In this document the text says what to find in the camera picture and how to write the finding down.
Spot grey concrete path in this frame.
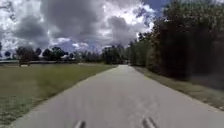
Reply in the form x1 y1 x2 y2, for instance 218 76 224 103
8 64 224 128

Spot distant row of trees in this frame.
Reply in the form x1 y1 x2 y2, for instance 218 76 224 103
0 41 129 66

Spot robot's own part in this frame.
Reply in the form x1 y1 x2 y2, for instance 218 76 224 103
141 116 158 128
73 119 87 128

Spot grass verge strip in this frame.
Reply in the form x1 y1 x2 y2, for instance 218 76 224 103
132 65 224 112

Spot dense trees and bushes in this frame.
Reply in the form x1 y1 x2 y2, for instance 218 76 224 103
126 0 224 90

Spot green grass field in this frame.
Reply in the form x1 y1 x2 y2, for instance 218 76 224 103
0 62 118 127

